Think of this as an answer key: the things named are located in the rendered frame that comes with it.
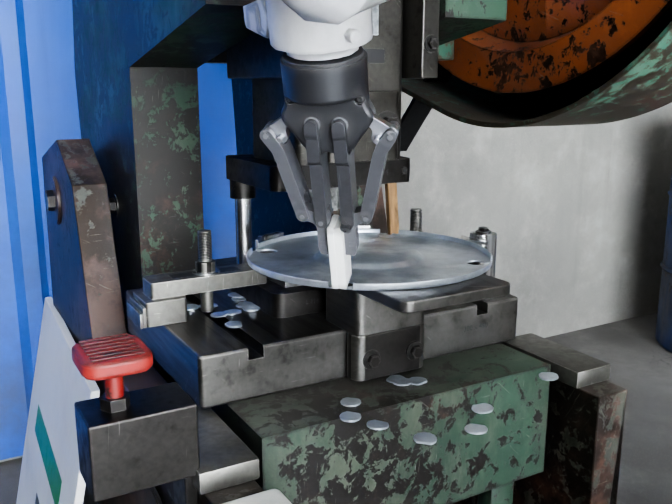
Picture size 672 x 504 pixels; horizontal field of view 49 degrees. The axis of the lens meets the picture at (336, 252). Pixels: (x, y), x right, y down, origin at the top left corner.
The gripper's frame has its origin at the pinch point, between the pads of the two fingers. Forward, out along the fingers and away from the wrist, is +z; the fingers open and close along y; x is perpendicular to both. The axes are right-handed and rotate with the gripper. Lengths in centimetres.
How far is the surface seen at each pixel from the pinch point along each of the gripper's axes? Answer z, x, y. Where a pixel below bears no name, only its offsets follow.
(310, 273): 5.2, 3.7, -4.4
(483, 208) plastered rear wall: 89, 177, 9
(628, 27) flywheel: -11.9, 37.0, 30.0
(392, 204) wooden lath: 62, 127, -15
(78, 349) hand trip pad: 0.3, -17.4, -19.5
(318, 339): 13.7, 3.0, -4.1
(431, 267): 7.0, 9.0, 8.2
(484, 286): 5.3, 3.2, 14.2
